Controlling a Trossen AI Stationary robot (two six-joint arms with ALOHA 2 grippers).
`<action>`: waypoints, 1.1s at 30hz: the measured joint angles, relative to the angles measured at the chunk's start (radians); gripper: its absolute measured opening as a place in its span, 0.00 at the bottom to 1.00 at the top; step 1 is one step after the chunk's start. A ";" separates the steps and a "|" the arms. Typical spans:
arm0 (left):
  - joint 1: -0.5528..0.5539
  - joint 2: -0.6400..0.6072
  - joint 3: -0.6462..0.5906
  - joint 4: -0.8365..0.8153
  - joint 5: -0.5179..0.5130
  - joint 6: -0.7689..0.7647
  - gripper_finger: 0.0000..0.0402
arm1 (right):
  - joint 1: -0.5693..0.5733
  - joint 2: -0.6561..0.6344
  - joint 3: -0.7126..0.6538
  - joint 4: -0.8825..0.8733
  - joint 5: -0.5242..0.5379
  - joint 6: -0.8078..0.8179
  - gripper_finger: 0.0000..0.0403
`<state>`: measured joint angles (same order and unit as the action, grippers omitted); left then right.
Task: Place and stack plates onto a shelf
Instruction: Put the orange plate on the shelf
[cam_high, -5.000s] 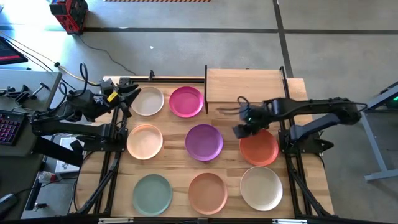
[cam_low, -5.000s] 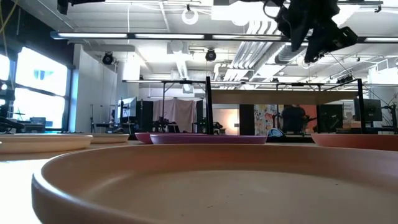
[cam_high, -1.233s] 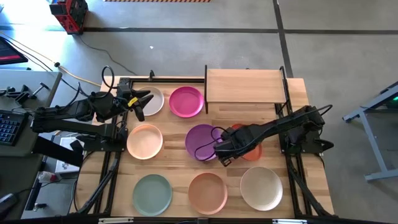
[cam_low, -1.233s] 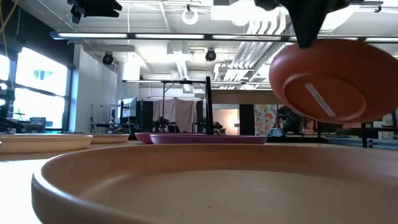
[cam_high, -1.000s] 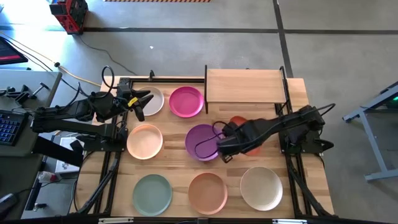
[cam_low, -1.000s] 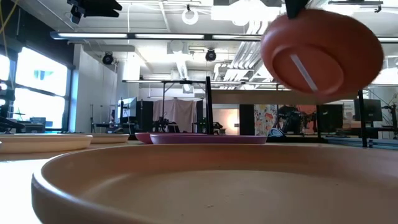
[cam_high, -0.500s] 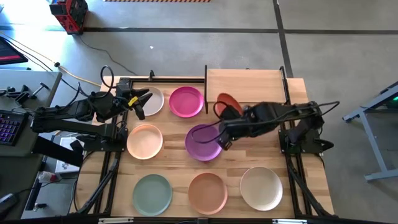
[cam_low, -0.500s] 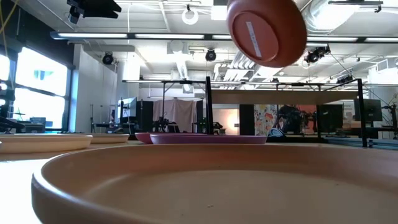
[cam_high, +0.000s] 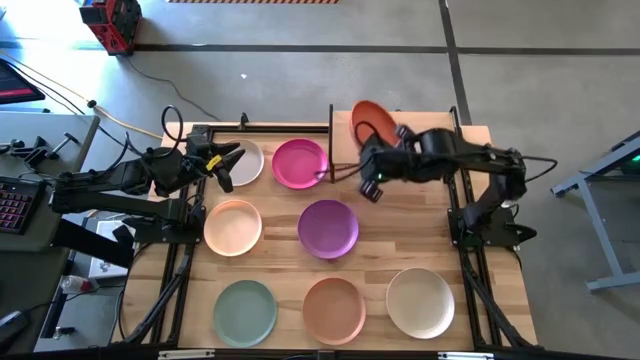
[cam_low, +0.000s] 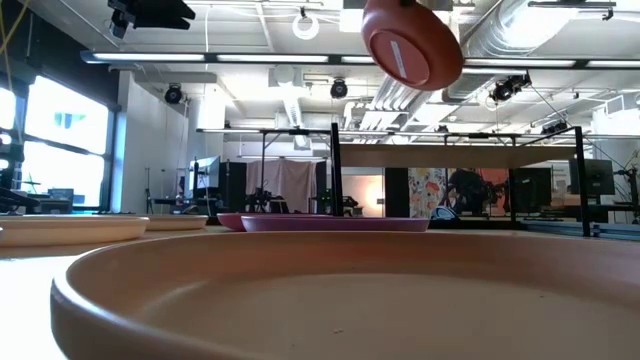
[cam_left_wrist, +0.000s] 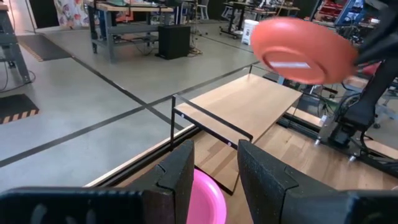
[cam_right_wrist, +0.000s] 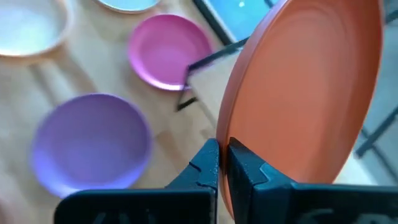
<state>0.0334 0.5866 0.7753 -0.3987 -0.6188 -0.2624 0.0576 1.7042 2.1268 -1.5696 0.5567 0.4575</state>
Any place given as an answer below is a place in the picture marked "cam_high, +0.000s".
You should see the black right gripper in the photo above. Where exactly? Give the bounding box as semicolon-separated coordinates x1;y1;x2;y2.
358;124;426;204

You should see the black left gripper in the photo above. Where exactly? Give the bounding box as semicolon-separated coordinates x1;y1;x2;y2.
182;141;247;194

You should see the light grey plate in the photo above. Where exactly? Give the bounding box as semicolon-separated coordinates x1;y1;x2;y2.
227;138;265;188

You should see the red-brown plate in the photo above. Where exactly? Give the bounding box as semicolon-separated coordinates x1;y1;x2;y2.
349;99;401;149

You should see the pale peach plate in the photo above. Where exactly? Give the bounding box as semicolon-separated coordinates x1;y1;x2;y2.
203;199;263;258

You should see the magenta plate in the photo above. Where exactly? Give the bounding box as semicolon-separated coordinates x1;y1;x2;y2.
271;138;330;191

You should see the purple plate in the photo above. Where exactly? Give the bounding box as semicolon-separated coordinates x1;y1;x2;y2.
296;199;360;260

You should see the cream white plate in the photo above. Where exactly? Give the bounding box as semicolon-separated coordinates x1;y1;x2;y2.
385;266;456;341

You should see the sage green plate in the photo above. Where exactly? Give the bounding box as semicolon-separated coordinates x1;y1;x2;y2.
212;279;278;349

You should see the orange plate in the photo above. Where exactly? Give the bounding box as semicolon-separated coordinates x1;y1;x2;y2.
302;277;367;346

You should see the wooden shelf with black legs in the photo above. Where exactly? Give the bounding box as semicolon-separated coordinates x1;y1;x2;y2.
327;103;464;186

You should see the white box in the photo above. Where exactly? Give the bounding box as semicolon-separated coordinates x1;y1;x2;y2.
89;219;132;279

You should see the red and black tool case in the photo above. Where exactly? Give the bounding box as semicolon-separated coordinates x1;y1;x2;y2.
78;0;143;56

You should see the black desk clamp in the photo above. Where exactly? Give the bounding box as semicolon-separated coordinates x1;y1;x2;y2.
0;132;81;169

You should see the clear water bottle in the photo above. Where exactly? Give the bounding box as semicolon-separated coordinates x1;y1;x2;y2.
59;274;101;295

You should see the black keyboard with red keys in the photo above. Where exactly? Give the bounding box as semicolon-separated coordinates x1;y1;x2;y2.
0;175;44;235

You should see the grey desk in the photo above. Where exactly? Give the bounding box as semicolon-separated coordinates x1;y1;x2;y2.
0;110;101;354

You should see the dark computer monitor with red line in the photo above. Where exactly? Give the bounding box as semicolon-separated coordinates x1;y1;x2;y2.
0;58;46;105

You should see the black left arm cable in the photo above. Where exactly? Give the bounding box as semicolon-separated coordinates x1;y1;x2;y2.
159;104;199;145

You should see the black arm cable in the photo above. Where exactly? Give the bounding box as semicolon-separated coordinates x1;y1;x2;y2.
519;154;559;184
159;104;199;145

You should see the thin black floor cable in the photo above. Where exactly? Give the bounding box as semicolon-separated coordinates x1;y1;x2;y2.
124;55;221;122

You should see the yellow cable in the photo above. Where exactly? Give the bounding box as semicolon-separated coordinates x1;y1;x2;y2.
0;49;164;140

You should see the black aluminium rig frame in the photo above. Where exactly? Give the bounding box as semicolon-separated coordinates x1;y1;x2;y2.
112;112;541;360

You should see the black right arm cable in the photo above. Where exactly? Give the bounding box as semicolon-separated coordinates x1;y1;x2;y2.
519;154;559;184

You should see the silver metal bracket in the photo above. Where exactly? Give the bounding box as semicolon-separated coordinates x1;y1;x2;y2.
158;349;216;360
438;351;494;360

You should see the grey-blue metal table frame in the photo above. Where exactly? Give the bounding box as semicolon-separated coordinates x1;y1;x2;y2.
549;130;640;292

